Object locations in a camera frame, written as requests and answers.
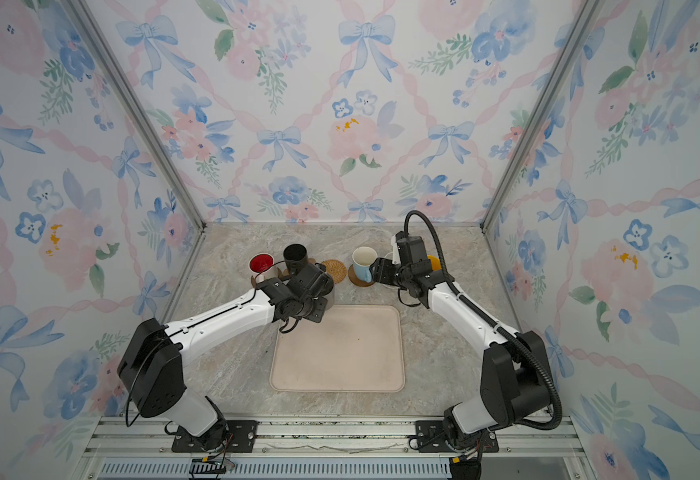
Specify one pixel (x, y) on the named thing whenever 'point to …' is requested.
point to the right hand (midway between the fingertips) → (379, 266)
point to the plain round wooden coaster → (355, 279)
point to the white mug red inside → (262, 266)
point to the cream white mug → (395, 255)
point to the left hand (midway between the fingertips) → (319, 304)
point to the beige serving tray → (354, 348)
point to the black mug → (295, 256)
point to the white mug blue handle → (363, 257)
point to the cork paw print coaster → (312, 261)
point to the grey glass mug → (330, 297)
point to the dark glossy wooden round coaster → (253, 281)
